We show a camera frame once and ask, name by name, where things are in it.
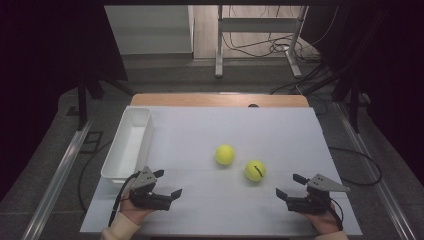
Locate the white cabinet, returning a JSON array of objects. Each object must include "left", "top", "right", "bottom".
[{"left": 104, "top": 4, "right": 195, "bottom": 56}]

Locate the white cover board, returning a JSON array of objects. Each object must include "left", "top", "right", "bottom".
[{"left": 79, "top": 105, "right": 364, "bottom": 237}]

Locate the white plastic bin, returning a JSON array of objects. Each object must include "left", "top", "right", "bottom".
[{"left": 100, "top": 106, "right": 155, "bottom": 185}]

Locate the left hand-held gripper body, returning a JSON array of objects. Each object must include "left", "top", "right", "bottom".
[{"left": 129, "top": 166, "right": 173, "bottom": 211}]

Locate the black tripod stand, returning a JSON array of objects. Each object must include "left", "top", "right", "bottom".
[
  {"left": 299, "top": 63, "right": 372, "bottom": 134},
  {"left": 65, "top": 63, "right": 136, "bottom": 132}
]

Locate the person's left hand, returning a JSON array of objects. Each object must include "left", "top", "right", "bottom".
[{"left": 119, "top": 195, "right": 158, "bottom": 225}]

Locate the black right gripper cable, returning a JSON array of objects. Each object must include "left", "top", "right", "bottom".
[{"left": 328, "top": 196, "right": 345, "bottom": 232}]

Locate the yellow tennis ball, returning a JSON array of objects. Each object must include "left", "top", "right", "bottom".
[
  {"left": 244, "top": 159, "right": 267, "bottom": 183},
  {"left": 214, "top": 143, "right": 236, "bottom": 166}
]

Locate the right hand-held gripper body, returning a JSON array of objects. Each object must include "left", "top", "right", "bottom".
[{"left": 285, "top": 172, "right": 352, "bottom": 215}]

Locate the bundle of black floor cables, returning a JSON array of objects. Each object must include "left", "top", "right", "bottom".
[{"left": 222, "top": 4, "right": 338, "bottom": 65}]

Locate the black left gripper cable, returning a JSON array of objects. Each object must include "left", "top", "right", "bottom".
[{"left": 107, "top": 171, "right": 141, "bottom": 228}]

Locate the grey metal stand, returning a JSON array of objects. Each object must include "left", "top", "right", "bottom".
[{"left": 214, "top": 4, "right": 308, "bottom": 80}]

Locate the black floor cable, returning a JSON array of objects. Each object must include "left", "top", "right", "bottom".
[
  {"left": 77, "top": 139, "right": 115, "bottom": 214},
  {"left": 328, "top": 146, "right": 383, "bottom": 187}
]

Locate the wooden table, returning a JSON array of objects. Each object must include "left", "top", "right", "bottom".
[{"left": 129, "top": 92, "right": 311, "bottom": 109}]

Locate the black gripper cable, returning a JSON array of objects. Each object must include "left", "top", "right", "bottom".
[
  {"left": 107, "top": 171, "right": 141, "bottom": 228},
  {"left": 328, "top": 196, "right": 345, "bottom": 232}
]

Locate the person's right hand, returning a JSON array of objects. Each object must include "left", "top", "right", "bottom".
[{"left": 301, "top": 204, "right": 340, "bottom": 236}]

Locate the aluminium floor rail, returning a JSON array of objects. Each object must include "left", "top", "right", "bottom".
[
  {"left": 20, "top": 118, "right": 96, "bottom": 240},
  {"left": 334, "top": 100, "right": 418, "bottom": 240}
]

